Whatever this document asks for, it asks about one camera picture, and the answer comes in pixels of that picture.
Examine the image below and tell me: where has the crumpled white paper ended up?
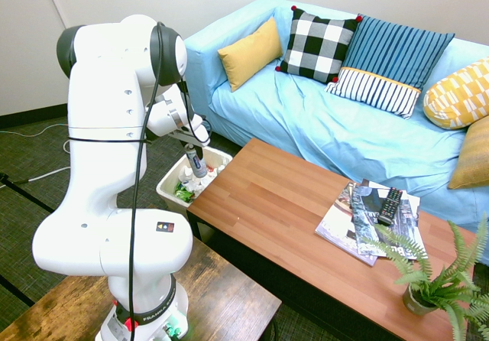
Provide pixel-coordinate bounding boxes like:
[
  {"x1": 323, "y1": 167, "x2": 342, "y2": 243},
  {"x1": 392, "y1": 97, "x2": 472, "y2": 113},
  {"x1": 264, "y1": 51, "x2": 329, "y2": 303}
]
[{"x1": 178, "y1": 164, "x2": 215, "y2": 193}]

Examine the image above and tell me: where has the plain mustard yellow pillow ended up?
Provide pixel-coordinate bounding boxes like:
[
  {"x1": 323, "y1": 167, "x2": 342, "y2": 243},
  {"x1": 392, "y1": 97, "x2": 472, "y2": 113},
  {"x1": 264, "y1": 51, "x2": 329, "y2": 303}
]
[{"x1": 217, "y1": 15, "x2": 285, "y2": 93}]

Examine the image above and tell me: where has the potted green fern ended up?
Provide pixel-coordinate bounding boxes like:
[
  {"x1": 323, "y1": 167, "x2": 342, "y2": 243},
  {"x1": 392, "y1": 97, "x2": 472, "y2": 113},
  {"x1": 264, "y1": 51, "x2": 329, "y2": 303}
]
[{"x1": 361, "y1": 212, "x2": 489, "y2": 341}]

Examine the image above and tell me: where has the white wall cable duct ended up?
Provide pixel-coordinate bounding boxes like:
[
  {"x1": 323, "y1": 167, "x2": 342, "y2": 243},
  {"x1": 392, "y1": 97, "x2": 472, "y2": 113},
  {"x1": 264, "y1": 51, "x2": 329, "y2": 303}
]
[{"x1": 37, "y1": 0, "x2": 69, "y2": 29}]

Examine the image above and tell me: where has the grey cover magazine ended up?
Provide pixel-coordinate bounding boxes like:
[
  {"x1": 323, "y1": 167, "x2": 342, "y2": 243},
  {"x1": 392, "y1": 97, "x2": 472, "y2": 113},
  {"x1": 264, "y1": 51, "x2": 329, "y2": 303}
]
[{"x1": 360, "y1": 178, "x2": 422, "y2": 222}]

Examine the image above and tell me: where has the light blue sofa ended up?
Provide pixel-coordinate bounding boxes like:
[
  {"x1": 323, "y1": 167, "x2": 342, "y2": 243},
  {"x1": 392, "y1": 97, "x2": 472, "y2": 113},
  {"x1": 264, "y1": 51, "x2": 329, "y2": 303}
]
[{"x1": 183, "y1": 0, "x2": 489, "y2": 235}]

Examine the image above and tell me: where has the black remote control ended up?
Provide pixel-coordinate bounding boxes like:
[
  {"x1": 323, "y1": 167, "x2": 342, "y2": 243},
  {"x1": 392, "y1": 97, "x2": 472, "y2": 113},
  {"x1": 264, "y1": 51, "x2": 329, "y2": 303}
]
[{"x1": 377, "y1": 187, "x2": 404, "y2": 226}]

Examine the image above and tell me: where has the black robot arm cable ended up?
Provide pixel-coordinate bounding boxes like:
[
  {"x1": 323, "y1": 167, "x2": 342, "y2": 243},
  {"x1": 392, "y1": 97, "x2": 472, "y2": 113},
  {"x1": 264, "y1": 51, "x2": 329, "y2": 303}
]
[{"x1": 127, "y1": 21, "x2": 193, "y2": 341}]

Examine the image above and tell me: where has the silver blue drink can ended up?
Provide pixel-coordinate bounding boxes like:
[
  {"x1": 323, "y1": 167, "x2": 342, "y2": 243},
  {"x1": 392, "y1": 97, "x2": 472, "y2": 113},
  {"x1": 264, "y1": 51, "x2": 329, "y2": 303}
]
[{"x1": 184, "y1": 145, "x2": 209, "y2": 180}]

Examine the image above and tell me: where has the reddish wooden coffee table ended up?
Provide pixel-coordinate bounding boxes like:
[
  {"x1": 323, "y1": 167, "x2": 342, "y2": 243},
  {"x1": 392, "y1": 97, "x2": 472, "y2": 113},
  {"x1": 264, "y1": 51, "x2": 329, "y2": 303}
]
[{"x1": 186, "y1": 138, "x2": 489, "y2": 341}]

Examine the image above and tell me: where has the mustard striped cushion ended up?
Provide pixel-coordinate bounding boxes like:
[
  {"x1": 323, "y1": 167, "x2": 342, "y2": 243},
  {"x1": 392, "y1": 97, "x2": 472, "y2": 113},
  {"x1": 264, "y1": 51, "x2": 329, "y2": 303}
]
[{"x1": 447, "y1": 115, "x2": 489, "y2": 191}]

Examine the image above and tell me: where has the black white checkered pillow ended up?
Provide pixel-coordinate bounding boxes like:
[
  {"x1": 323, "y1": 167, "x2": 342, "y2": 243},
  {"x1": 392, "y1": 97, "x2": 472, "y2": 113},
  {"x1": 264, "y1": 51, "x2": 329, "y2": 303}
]
[{"x1": 275, "y1": 5, "x2": 364, "y2": 85}]

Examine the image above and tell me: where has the thin grey floor cable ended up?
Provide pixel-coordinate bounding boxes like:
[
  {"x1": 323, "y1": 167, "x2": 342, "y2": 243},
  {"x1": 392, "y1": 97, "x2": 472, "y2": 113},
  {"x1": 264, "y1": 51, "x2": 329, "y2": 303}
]
[{"x1": 0, "y1": 122, "x2": 70, "y2": 137}]

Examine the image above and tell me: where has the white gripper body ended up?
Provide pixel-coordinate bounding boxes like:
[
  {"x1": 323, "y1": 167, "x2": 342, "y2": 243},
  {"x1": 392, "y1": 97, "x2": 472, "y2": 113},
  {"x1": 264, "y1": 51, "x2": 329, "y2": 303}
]
[{"x1": 167, "y1": 106, "x2": 212, "y2": 147}]

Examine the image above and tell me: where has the green wrapper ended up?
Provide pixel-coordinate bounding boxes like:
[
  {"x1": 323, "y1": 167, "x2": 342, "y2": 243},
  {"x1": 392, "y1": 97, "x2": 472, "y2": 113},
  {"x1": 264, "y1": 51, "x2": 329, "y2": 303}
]
[{"x1": 174, "y1": 181, "x2": 196, "y2": 205}]

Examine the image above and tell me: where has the dark rustic wooden table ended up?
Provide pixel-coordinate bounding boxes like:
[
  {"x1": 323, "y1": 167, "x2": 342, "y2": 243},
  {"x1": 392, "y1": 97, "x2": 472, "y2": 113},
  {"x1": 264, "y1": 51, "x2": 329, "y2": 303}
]
[{"x1": 0, "y1": 236, "x2": 283, "y2": 341}]

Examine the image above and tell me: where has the yellow white patterned bolster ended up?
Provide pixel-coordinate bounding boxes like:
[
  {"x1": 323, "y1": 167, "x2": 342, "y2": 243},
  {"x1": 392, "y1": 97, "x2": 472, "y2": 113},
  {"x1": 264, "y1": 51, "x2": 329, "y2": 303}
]
[{"x1": 423, "y1": 55, "x2": 489, "y2": 131}]

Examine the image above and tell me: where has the blue striped pillow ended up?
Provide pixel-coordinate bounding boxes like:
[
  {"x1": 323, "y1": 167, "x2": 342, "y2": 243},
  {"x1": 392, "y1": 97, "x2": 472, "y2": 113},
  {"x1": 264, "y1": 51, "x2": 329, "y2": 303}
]
[{"x1": 324, "y1": 13, "x2": 457, "y2": 122}]

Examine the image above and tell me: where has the black tripod stand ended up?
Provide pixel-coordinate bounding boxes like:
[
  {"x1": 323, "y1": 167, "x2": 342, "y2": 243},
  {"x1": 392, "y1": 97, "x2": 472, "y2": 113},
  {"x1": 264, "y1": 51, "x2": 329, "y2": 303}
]
[{"x1": 0, "y1": 171, "x2": 55, "y2": 214}]

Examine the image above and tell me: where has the white floor cable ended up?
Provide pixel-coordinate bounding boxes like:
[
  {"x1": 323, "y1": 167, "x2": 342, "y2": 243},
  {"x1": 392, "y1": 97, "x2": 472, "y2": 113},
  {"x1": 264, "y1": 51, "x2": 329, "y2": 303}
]
[{"x1": 0, "y1": 164, "x2": 73, "y2": 186}]

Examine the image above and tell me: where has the white plastic trash bin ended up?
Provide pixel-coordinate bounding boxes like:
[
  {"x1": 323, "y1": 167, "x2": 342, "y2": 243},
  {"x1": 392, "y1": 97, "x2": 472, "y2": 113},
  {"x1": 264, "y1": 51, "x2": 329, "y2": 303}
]
[{"x1": 155, "y1": 145, "x2": 235, "y2": 209}]

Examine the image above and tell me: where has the dark blue cover magazine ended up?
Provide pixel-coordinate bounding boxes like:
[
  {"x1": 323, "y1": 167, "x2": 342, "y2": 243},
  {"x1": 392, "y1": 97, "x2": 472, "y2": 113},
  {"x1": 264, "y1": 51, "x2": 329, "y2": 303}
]
[{"x1": 350, "y1": 184, "x2": 429, "y2": 261}]

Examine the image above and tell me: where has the stack of magazines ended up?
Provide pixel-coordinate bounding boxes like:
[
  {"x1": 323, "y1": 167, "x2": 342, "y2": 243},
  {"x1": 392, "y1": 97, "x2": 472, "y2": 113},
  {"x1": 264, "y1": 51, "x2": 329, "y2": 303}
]
[{"x1": 314, "y1": 181, "x2": 383, "y2": 268}]

